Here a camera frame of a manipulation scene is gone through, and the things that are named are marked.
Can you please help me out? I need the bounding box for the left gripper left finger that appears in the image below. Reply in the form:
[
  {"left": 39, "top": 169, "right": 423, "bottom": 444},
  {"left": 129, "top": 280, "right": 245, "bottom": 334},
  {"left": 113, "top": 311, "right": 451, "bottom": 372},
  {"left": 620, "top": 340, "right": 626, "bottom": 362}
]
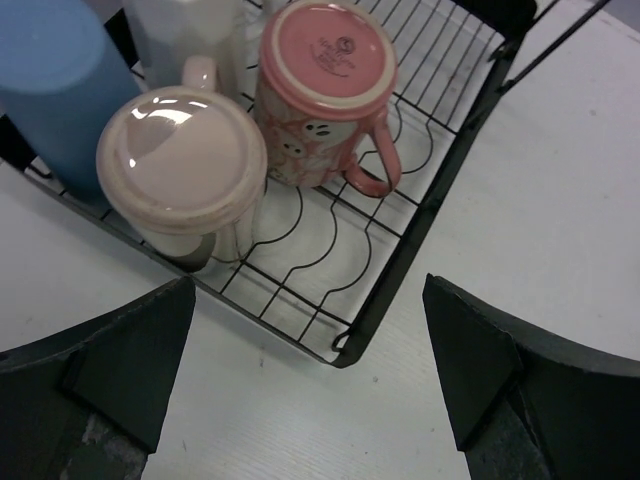
[{"left": 1, "top": 277, "right": 196, "bottom": 479}]

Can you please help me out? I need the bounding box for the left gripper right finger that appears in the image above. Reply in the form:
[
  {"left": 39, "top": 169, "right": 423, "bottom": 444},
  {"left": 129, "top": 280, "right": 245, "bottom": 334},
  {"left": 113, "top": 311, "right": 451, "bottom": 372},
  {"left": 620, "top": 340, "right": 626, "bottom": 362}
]
[{"left": 423, "top": 275, "right": 639, "bottom": 479}]

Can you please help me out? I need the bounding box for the translucent pink plastic cup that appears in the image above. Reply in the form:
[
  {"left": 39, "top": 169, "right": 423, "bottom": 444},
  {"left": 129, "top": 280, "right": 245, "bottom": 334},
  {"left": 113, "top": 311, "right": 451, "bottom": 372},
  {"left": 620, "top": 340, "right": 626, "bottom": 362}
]
[{"left": 96, "top": 56, "right": 267, "bottom": 272}]

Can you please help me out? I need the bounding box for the pink speckled mug in rack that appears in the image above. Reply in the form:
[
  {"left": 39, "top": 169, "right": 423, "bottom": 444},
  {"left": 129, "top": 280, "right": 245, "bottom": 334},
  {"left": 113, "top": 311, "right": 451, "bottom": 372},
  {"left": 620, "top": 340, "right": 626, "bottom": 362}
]
[{"left": 254, "top": 1, "right": 402, "bottom": 198}]

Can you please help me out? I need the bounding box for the light blue plastic cup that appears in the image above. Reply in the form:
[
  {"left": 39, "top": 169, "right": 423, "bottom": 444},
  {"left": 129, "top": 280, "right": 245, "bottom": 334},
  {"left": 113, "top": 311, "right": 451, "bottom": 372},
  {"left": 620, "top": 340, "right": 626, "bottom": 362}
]
[{"left": 1, "top": 1, "right": 141, "bottom": 203}]

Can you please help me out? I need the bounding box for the white hexagonal cup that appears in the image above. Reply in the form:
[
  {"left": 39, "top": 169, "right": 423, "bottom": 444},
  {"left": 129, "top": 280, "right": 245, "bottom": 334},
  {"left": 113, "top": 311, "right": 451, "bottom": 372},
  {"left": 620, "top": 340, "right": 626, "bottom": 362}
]
[{"left": 123, "top": 0, "right": 247, "bottom": 100}]

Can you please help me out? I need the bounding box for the black wire dish rack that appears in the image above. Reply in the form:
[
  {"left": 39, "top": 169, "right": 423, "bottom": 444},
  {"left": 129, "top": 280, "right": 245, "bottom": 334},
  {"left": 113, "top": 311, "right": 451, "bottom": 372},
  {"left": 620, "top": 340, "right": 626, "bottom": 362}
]
[{"left": 0, "top": 0, "right": 611, "bottom": 370}]

